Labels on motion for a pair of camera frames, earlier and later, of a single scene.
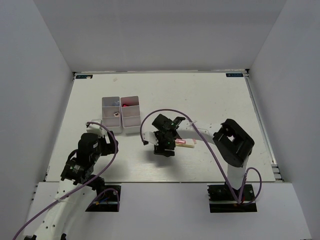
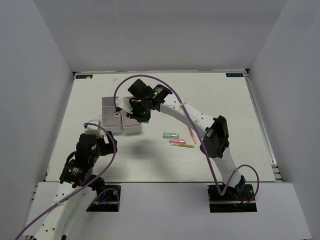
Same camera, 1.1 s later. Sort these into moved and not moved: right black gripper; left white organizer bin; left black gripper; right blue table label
Moved: right black gripper
Not moved: right blue table label; left white organizer bin; left black gripper
